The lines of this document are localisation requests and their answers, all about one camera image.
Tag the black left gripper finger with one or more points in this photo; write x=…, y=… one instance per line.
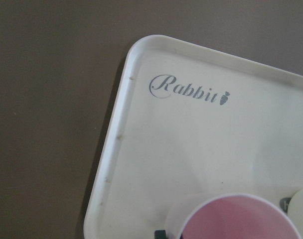
x=160, y=234

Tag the pink cup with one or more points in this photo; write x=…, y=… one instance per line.
x=227, y=216

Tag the cream yellow cup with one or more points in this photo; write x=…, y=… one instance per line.
x=295, y=211

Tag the cream rabbit tray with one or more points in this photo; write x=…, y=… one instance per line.
x=190, y=120

